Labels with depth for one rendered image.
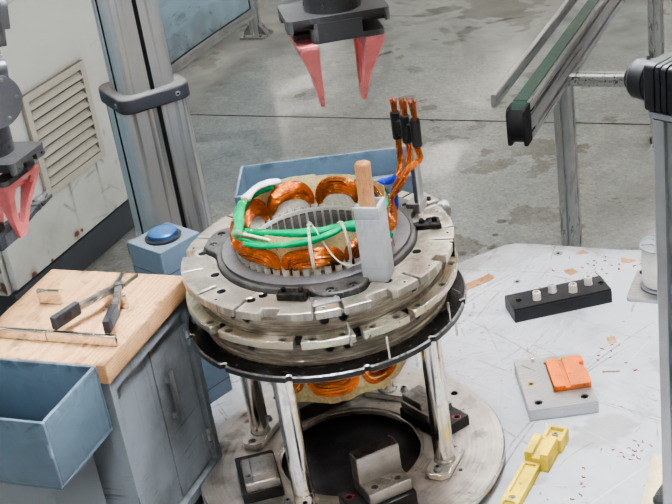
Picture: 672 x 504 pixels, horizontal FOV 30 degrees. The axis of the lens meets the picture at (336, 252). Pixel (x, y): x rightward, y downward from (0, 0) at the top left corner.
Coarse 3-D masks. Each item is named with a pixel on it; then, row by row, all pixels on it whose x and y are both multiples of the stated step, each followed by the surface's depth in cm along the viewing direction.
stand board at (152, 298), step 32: (32, 288) 152; (64, 288) 151; (96, 288) 150; (128, 288) 149; (160, 288) 148; (0, 320) 146; (32, 320) 145; (96, 320) 143; (128, 320) 142; (160, 320) 144; (0, 352) 139; (32, 352) 138; (64, 352) 137; (96, 352) 136; (128, 352) 138
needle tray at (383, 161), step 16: (288, 160) 177; (304, 160) 177; (320, 160) 177; (336, 160) 177; (352, 160) 177; (368, 160) 177; (384, 160) 177; (240, 176) 175; (256, 176) 179; (272, 176) 179; (288, 176) 178; (384, 176) 178; (240, 192) 172
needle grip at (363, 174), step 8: (360, 160) 131; (360, 168) 130; (368, 168) 130; (360, 176) 130; (368, 176) 131; (360, 184) 131; (368, 184) 131; (360, 192) 131; (368, 192) 131; (360, 200) 132; (368, 200) 132
